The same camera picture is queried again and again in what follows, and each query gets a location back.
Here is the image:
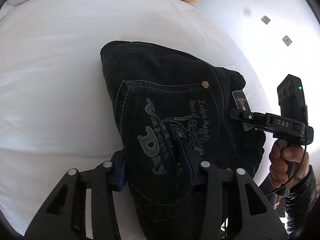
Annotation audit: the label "black denim pants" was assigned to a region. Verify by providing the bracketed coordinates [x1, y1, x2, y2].
[100, 41, 266, 239]

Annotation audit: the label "black jacket sleeve forearm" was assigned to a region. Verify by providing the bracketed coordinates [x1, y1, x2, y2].
[285, 165, 317, 237]

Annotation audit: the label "person's right hand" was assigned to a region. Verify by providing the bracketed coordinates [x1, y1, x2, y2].
[268, 140, 309, 188]

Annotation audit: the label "white bed sheet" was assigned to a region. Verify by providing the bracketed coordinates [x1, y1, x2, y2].
[1, 0, 270, 234]

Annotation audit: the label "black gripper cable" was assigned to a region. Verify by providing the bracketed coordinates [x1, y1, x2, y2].
[265, 106, 309, 197]

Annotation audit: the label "lower wall socket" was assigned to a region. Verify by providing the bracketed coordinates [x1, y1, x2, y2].
[282, 35, 292, 46]

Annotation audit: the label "wall socket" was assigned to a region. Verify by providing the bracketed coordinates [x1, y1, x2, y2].
[282, 35, 292, 46]
[261, 16, 271, 25]

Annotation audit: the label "upper wall socket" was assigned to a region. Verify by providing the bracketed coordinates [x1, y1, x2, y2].
[261, 16, 271, 25]

